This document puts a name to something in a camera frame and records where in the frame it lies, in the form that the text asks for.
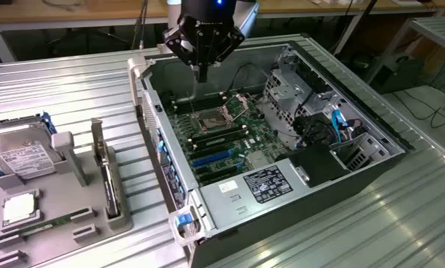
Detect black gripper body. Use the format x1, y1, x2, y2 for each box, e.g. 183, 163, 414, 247
179, 0, 237, 66

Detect graphics card with metal bracket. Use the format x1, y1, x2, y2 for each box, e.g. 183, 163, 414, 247
89, 118, 120, 221

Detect black RAM slot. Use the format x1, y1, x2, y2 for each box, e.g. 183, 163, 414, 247
189, 125, 245, 140
193, 136, 249, 151
172, 95, 225, 109
192, 133, 248, 147
175, 98, 227, 112
191, 130, 247, 143
176, 100, 228, 114
171, 93, 223, 106

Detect black expansion slot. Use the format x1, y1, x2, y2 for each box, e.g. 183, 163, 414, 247
191, 145, 233, 159
199, 169, 243, 181
196, 163, 240, 176

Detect blue expansion slot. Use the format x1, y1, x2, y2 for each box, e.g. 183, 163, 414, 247
192, 152, 233, 168

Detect metal socket cover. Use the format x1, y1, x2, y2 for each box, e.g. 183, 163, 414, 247
220, 93, 256, 118

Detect silver drive cage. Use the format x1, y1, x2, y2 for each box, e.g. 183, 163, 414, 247
261, 46, 344, 140

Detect thin locking lever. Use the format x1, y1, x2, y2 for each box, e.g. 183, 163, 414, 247
187, 93, 199, 118

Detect green motherboard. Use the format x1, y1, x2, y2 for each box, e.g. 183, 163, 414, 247
164, 90, 295, 187

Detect CPU socket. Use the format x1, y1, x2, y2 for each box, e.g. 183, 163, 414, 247
199, 111, 228, 133

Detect silver chipset heatsink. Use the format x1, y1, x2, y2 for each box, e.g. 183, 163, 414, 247
245, 152, 273, 171

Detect black equipment box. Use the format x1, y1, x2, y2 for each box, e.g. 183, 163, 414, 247
350, 51, 431, 87

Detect black plastic shroud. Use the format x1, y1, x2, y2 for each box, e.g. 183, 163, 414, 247
275, 143, 351, 188

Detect silver vented disk bay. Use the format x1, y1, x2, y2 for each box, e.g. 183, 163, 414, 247
330, 131, 404, 173

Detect metal slat table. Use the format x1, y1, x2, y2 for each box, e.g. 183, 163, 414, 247
366, 15, 445, 84

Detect hard disk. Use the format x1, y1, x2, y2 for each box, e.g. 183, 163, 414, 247
0, 121, 57, 180

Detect grey power supply with label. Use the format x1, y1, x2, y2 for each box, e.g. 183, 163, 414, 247
197, 160, 312, 238

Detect grey parts rack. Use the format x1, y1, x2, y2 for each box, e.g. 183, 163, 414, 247
0, 131, 133, 268

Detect black and grey PC case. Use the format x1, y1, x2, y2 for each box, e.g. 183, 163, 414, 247
127, 40, 415, 268

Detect CPU with silver lid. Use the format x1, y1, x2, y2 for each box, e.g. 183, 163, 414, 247
1, 194, 36, 223

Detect green RAM stick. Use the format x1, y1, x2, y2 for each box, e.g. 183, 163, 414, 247
0, 214, 77, 234

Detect black hanging cable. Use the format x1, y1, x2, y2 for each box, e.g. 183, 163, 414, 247
131, 0, 151, 50

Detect thin black wire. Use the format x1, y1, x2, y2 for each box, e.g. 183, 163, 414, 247
228, 63, 269, 94

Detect black cable bundle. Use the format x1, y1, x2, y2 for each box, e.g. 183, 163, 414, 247
292, 116, 332, 147

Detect blue wire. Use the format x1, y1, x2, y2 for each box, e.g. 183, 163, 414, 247
330, 109, 347, 145

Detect blue disk carrier bracket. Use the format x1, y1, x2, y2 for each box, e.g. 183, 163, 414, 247
28, 111, 60, 140

